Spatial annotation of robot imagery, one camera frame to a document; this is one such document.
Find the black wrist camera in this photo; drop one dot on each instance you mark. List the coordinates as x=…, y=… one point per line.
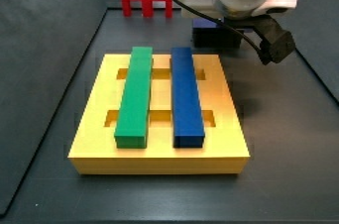
x=276, y=42

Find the black bracket fixture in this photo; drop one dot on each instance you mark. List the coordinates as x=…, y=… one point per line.
x=215, y=38

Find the yellow slotted board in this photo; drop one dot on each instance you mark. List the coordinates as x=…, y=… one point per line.
x=95, y=155

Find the green long bar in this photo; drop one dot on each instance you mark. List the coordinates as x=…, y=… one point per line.
x=132, y=118

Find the blue long bar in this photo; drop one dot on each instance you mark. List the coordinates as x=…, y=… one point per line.
x=187, y=117

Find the purple three-legged block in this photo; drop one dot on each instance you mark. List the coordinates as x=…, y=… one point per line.
x=202, y=25

